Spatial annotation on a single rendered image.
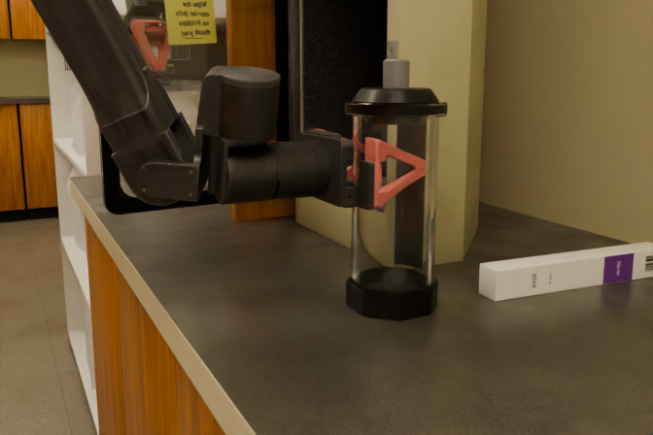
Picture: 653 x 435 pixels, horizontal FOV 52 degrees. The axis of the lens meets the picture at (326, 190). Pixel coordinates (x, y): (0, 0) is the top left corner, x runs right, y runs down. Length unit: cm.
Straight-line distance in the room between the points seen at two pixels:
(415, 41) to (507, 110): 51
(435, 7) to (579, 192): 48
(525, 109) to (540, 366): 73
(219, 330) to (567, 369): 33
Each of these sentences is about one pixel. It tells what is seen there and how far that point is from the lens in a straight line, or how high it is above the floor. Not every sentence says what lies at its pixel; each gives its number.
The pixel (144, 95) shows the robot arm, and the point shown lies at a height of 118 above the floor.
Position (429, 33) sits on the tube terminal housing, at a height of 124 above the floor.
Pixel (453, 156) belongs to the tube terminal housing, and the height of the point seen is 109.
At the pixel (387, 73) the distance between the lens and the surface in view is 70.
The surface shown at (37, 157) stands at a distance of 576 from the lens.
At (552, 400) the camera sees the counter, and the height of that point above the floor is 94.
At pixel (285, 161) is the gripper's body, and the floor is 111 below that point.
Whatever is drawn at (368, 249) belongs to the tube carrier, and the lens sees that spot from 70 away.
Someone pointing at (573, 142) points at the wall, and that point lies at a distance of 121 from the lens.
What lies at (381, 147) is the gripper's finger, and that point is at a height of 113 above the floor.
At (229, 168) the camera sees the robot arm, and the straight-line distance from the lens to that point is 61.
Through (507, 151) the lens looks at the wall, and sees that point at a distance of 133.
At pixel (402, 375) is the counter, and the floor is 94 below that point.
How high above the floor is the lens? 120
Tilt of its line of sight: 10 degrees down
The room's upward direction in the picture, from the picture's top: straight up
